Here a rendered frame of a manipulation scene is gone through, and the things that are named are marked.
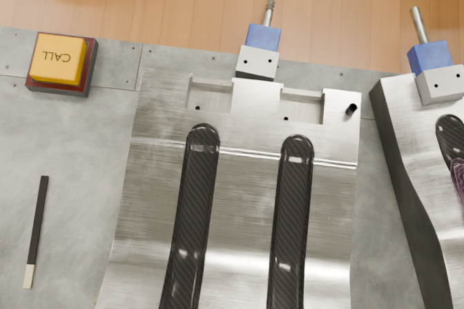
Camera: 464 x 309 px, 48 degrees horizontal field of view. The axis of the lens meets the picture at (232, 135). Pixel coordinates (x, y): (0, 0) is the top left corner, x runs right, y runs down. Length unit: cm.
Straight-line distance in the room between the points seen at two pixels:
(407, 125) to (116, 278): 39
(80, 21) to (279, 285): 45
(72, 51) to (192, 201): 26
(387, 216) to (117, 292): 35
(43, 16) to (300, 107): 39
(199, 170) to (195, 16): 25
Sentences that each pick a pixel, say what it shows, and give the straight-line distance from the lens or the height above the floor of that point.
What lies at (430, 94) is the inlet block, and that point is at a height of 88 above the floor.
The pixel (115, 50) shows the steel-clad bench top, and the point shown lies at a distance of 74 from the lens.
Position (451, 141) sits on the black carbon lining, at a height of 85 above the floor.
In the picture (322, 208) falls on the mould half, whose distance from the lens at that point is 59.
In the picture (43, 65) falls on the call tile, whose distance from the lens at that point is 71.
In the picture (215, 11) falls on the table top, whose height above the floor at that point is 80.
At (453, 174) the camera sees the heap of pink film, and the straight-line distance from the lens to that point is 66.
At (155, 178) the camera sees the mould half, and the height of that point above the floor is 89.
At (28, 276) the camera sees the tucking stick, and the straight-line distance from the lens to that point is 70.
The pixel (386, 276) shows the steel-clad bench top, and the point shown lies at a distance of 69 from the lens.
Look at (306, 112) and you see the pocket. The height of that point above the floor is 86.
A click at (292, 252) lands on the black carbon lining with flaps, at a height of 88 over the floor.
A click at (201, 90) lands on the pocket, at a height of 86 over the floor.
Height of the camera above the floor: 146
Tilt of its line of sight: 75 degrees down
